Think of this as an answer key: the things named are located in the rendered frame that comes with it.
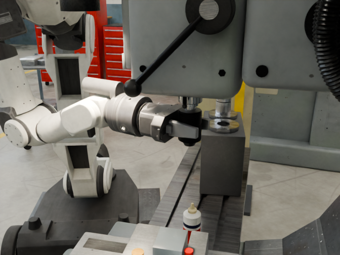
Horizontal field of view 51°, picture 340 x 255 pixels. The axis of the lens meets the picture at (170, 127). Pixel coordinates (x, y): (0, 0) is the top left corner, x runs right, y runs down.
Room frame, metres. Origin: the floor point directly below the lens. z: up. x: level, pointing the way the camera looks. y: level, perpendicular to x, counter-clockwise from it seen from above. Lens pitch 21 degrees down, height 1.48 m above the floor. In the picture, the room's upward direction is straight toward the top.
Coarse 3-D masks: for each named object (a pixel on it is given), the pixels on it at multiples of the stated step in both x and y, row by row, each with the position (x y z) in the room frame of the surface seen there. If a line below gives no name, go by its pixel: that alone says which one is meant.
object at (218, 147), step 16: (208, 112) 1.06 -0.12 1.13; (240, 112) 1.10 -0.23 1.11; (224, 128) 0.92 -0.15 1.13; (240, 128) 0.95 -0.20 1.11; (208, 144) 0.90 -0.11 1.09; (224, 144) 0.89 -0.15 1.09; (240, 144) 0.89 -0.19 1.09; (208, 160) 0.90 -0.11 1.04; (224, 160) 0.89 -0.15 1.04; (240, 160) 0.89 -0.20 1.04; (208, 176) 0.90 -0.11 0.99; (224, 176) 0.89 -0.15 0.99; (240, 176) 0.89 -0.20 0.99; (208, 192) 0.90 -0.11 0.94; (224, 192) 0.89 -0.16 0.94; (240, 192) 0.89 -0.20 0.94
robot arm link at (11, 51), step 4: (4, 40) 0.91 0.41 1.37; (0, 44) 0.88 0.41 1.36; (4, 44) 0.88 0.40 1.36; (0, 48) 0.88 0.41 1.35; (4, 48) 0.88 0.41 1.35; (8, 48) 0.89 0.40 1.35; (12, 48) 0.90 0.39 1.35; (0, 52) 0.87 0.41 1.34; (4, 52) 0.88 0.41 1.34; (8, 52) 0.89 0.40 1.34; (12, 52) 0.90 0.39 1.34; (16, 52) 0.92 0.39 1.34; (0, 56) 0.87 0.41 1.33; (4, 56) 0.88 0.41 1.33; (8, 56) 0.88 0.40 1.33; (12, 56) 0.89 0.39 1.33; (0, 60) 0.87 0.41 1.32
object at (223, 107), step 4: (216, 100) 1.05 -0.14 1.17; (220, 100) 1.03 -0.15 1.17; (224, 100) 1.03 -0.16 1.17; (228, 100) 1.03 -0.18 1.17; (216, 104) 1.05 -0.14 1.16; (220, 104) 1.03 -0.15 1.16; (224, 104) 1.03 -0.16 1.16; (228, 104) 1.03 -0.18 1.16; (216, 108) 1.05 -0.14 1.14; (220, 108) 1.03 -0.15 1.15; (224, 108) 1.03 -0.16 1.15; (228, 108) 1.03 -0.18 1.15; (216, 112) 1.05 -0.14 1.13; (220, 112) 1.03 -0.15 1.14; (224, 112) 1.03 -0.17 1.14; (228, 112) 1.03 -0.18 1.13
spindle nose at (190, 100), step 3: (180, 99) 0.65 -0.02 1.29; (189, 99) 0.64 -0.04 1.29; (192, 99) 0.64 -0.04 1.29; (195, 99) 0.64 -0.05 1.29; (198, 99) 0.65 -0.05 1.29; (201, 99) 0.65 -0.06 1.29; (180, 102) 0.65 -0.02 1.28; (189, 102) 0.64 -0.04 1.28; (192, 102) 0.64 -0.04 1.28; (195, 102) 0.64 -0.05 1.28; (198, 102) 0.65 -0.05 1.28
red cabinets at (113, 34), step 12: (96, 12) 5.73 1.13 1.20; (96, 24) 5.72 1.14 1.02; (120, 24) 5.93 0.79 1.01; (36, 36) 5.89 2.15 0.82; (96, 36) 5.72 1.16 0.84; (108, 36) 5.69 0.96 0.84; (120, 36) 5.62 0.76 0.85; (84, 48) 5.75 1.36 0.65; (96, 48) 5.72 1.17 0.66; (108, 48) 5.68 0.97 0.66; (120, 48) 5.62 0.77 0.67; (96, 60) 5.72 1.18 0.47; (108, 60) 5.68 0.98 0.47; (120, 60) 5.63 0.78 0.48; (96, 72) 5.73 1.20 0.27; (108, 72) 5.69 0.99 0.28; (120, 72) 5.63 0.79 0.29; (48, 84) 5.95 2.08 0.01
